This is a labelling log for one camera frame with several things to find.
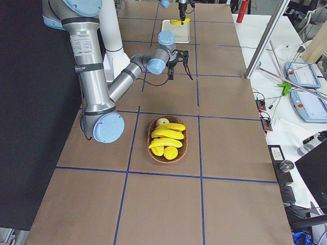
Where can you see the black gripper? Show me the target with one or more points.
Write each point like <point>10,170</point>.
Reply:
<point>172,63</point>
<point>182,7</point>

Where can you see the yellow banana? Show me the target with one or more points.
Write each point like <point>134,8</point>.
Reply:
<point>179,22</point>
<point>167,133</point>
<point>171,126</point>
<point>165,142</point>

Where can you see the brown wicker basket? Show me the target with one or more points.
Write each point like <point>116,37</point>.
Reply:
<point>181,151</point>

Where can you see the white plastic tray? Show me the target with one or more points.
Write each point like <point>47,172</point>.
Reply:
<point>181,33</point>

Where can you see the red cylinder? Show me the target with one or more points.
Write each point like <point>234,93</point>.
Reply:
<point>242,10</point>

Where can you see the white support column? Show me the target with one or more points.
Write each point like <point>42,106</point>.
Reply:
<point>116,56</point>

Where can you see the yellow mango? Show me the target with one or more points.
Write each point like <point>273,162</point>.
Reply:
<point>157,150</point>

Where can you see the yellow lemon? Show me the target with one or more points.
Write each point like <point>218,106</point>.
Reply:
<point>170,152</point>

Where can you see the orange black connector block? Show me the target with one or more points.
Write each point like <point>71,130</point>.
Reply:
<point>261,105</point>

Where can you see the green clip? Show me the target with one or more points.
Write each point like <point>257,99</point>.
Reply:
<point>286,88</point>

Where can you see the far blue teach pendant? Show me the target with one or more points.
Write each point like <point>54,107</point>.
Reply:
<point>302,74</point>

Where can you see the blue teach pendant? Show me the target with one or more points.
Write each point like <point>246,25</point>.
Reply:
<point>302,74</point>
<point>309,107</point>

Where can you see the near blue teach pendant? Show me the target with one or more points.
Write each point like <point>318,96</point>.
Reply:
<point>309,107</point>

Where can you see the metal cylinder weight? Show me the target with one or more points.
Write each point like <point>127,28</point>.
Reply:
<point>286,166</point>

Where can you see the black monitor corner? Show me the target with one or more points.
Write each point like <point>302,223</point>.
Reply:
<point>312,169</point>

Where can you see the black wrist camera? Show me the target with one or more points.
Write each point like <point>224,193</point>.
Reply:
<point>182,56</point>

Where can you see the aluminium frame post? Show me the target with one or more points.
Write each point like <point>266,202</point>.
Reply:
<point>270,27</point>

